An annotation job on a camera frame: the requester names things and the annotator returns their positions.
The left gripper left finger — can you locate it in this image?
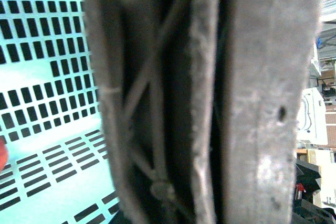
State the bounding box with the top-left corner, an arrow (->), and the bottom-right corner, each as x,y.
85,0 -> 219,223

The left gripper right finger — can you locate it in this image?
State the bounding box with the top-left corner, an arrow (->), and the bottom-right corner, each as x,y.
222,0 -> 323,223

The light blue plastic basket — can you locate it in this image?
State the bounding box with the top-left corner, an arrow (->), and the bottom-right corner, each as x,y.
1,0 -> 119,223

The red apple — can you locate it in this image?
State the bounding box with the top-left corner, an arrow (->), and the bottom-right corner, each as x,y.
0,136 -> 9,172

